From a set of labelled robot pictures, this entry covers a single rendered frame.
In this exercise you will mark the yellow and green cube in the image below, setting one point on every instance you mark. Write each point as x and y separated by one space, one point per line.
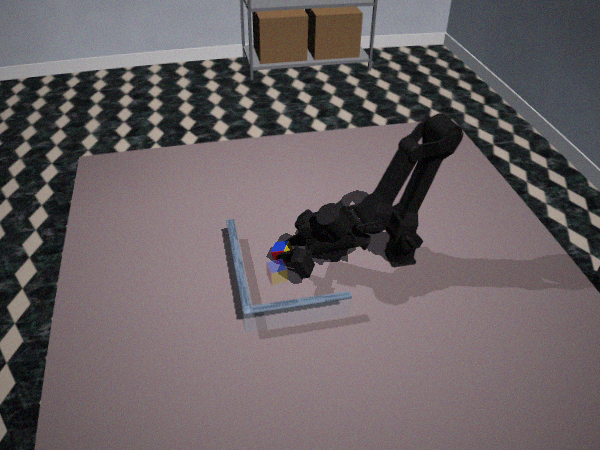
280 247

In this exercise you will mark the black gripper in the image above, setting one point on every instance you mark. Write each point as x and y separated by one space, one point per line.
301 259

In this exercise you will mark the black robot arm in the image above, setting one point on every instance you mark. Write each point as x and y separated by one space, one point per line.
375 210

